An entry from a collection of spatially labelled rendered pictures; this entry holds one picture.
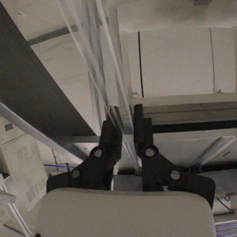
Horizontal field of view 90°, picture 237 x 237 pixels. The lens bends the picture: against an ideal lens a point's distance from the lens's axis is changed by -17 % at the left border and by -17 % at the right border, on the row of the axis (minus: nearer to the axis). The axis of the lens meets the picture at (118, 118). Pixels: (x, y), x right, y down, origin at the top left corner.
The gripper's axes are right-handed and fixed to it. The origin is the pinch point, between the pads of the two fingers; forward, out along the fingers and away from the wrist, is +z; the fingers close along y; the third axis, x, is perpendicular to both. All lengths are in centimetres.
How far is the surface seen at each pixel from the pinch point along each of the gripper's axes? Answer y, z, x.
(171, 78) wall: 36, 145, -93
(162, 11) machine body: 12, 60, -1
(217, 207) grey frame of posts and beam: 26, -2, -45
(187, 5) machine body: 22, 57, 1
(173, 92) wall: 38, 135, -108
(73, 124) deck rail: -7.9, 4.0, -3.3
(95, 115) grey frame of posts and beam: -13.1, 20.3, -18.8
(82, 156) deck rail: -7.9, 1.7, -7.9
